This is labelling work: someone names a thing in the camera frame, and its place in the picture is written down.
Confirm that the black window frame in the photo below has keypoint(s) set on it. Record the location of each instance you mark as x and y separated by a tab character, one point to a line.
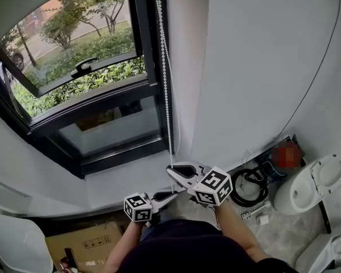
96	102

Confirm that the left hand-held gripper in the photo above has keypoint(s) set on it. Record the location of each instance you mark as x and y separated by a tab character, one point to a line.
137	207

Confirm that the person's left forearm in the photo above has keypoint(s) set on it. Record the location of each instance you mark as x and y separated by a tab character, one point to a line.
122	246

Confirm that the white plastic rod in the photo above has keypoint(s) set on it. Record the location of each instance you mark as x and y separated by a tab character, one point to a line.
260	208

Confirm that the white power strip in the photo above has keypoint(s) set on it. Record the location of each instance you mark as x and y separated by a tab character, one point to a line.
246	216

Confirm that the small bottle with red cap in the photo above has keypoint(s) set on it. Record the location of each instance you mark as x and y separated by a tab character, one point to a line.
64	267

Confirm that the person's black shirt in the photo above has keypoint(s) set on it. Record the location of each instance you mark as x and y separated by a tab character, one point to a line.
193	252

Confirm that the white toilet with open seat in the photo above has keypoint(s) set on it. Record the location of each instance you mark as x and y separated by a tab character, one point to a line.
324	254

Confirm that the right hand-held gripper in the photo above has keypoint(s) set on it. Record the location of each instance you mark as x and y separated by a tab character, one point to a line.
213	186

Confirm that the black open window sash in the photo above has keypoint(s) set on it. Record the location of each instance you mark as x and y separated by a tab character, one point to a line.
116	62

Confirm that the white plastic basin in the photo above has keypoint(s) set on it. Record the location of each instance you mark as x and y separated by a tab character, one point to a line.
17	243

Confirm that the white power adapter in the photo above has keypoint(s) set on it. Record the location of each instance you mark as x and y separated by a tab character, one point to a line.
263	220

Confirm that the white toilet with raised lid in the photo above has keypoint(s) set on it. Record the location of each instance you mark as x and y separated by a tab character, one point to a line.
287	200

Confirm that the person's right forearm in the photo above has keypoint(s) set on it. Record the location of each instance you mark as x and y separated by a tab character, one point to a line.
236	232

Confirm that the person's blue jeans leg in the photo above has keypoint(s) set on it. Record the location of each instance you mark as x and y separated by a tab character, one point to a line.
164	218

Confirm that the red topped vacuum cleaner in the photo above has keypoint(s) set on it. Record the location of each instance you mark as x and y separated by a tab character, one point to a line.
285	155

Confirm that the closed brown cardboard box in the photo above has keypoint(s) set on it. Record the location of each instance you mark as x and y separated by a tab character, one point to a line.
102	252

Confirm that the white wall socket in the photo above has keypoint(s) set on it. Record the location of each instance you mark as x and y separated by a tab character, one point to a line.
248	152

